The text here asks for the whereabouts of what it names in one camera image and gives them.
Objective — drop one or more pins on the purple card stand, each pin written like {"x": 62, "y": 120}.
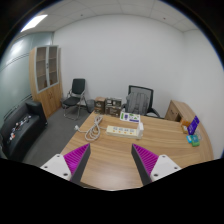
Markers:
{"x": 193, "y": 125}

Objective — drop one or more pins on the orange small box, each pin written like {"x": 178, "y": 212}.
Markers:
{"x": 184, "y": 125}

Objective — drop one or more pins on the green small box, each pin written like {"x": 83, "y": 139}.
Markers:
{"x": 195, "y": 140}

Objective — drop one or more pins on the black office chair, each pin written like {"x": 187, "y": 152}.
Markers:
{"x": 149, "y": 92}

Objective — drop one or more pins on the white charger plug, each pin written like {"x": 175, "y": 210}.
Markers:
{"x": 140, "y": 130}

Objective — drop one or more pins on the white power strip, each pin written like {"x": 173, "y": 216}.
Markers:
{"x": 122, "y": 132}

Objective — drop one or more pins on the wooden glass door cabinet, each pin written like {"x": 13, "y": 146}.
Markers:
{"x": 45, "y": 78}

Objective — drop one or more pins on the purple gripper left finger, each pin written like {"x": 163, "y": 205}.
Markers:
{"x": 70, "y": 166}

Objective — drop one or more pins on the ceiling light panel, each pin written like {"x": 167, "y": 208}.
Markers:
{"x": 34, "y": 22}

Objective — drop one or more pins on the blue small box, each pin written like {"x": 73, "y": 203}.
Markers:
{"x": 189, "y": 138}

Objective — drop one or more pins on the black folding chair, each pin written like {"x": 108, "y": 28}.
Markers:
{"x": 75, "y": 95}

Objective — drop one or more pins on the grey backpack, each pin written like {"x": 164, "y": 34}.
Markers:
{"x": 137, "y": 103}

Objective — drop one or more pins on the brown cardboard box left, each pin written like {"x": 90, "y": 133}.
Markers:
{"x": 99, "y": 105}

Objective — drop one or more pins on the wooden side desk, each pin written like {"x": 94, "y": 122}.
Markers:
{"x": 179, "y": 110}

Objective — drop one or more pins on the brown cardboard box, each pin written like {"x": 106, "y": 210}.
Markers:
{"x": 99, "y": 105}
{"x": 113, "y": 107}

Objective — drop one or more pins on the white green box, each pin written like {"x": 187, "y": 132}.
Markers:
{"x": 129, "y": 117}

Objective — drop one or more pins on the black leather sofa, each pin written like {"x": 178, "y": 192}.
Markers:
{"x": 21, "y": 129}

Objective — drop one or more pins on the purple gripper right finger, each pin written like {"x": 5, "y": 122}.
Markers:
{"x": 152, "y": 167}

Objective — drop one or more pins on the brown cardboard box right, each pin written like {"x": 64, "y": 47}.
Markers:
{"x": 113, "y": 107}

